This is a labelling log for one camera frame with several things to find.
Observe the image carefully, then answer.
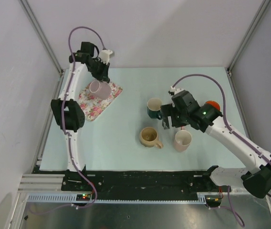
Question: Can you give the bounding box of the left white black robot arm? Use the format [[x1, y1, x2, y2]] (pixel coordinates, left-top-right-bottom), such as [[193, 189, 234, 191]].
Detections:
[[50, 42, 113, 172]]

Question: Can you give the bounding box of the cream beige mug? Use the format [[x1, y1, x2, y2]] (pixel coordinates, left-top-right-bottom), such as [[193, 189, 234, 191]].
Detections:
[[139, 127, 163, 149]]

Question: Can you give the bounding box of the left aluminium corner post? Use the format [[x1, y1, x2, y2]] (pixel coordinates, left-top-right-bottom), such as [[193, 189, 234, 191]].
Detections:
[[18, 0, 63, 75]]

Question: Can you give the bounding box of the pink mug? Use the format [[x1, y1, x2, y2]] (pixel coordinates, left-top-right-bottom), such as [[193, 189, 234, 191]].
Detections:
[[173, 129, 192, 152]]

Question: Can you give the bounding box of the orange mug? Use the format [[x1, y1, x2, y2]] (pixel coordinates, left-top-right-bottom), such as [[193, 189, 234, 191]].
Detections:
[[205, 100, 221, 111]]

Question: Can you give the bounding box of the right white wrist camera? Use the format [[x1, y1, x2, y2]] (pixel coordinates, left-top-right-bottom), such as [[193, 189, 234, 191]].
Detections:
[[168, 86, 183, 96]]

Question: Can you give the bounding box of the right aluminium corner post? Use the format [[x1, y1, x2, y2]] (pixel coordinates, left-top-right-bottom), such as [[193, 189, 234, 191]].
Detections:
[[226, 0, 271, 74]]

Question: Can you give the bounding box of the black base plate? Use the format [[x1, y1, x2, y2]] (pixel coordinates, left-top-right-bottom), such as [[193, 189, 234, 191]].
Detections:
[[61, 170, 219, 201]]

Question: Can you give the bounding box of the aluminium frame rail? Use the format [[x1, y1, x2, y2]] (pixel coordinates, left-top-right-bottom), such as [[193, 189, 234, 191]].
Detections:
[[18, 173, 64, 193]]

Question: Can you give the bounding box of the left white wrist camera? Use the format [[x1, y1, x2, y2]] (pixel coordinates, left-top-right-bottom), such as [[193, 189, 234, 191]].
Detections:
[[98, 49, 114, 64]]

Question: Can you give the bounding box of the green mug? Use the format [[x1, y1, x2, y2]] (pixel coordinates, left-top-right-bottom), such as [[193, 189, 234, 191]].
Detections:
[[147, 98, 162, 120]]

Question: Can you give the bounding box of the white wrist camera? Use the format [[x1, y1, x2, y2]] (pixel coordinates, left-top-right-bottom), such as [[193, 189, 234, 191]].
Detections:
[[168, 86, 183, 96], [98, 49, 114, 64]]

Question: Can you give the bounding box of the white slotted cable duct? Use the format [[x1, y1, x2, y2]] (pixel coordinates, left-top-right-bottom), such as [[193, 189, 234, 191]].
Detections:
[[27, 193, 206, 204]]

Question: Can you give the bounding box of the purple mug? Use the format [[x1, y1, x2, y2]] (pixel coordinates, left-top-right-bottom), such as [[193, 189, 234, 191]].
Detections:
[[89, 80, 111, 100]]

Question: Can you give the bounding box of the aluminium corner post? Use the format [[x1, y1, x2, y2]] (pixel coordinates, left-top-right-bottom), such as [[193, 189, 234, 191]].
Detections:
[[226, 0, 271, 74], [18, 0, 63, 75]]

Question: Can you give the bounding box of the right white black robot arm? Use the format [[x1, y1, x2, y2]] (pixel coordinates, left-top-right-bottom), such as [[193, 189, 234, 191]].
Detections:
[[161, 88, 271, 198]]

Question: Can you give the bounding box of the floral serving tray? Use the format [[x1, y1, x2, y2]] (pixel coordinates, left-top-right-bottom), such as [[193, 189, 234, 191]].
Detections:
[[78, 81, 122, 121]]

